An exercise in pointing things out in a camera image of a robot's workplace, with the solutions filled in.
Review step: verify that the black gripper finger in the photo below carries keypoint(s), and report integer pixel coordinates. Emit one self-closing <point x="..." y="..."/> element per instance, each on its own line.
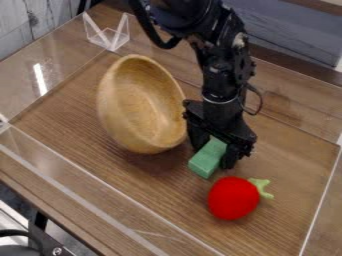
<point x="198" y="135"/>
<point x="234" y="151"/>

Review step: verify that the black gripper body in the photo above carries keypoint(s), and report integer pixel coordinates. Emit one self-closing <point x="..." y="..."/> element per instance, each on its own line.
<point x="224" y="116"/>

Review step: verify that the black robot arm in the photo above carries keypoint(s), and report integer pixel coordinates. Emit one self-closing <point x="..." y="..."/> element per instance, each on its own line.
<point x="214" y="30"/>

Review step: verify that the brown wooden bowl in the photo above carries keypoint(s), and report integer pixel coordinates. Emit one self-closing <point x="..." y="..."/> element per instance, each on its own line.
<point x="139" y="105"/>

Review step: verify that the black table leg bracket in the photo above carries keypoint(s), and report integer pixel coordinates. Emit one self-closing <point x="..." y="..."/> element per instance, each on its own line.
<point x="49" y="246"/>

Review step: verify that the clear acrylic corner bracket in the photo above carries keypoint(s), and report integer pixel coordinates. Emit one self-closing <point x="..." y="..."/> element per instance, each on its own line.
<point x="107" y="38"/>

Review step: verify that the green rectangular block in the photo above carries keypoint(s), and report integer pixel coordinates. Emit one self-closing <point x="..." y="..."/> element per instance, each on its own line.
<point x="206" y="160"/>

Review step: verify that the red plush strawberry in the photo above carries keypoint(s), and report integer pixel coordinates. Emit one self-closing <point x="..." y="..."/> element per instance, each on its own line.
<point x="234" y="196"/>

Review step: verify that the clear acrylic tray wall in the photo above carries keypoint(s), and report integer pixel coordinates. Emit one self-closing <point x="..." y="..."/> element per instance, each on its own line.
<point x="117" y="225"/>

